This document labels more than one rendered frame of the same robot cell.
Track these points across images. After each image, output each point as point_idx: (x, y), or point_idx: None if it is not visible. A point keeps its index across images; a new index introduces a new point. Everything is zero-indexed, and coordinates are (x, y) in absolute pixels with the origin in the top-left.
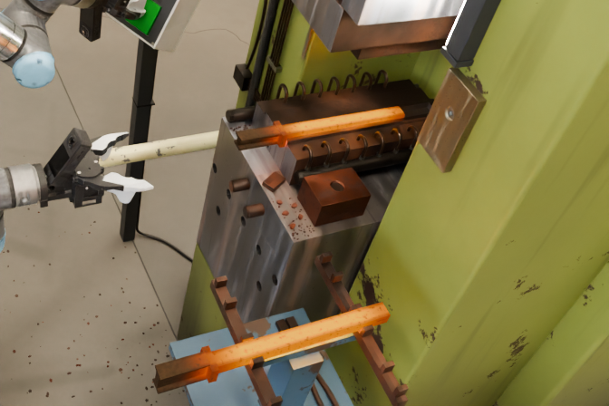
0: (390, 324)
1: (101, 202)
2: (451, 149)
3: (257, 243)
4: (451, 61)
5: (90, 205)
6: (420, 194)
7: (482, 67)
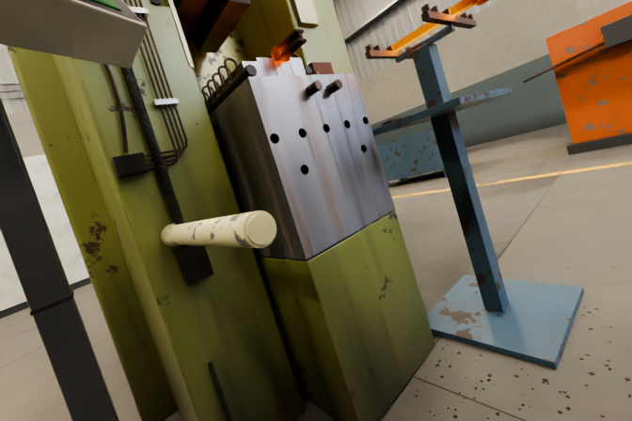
0: None
1: None
2: (313, 9)
3: (343, 120)
4: None
5: None
6: (316, 53)
7: None
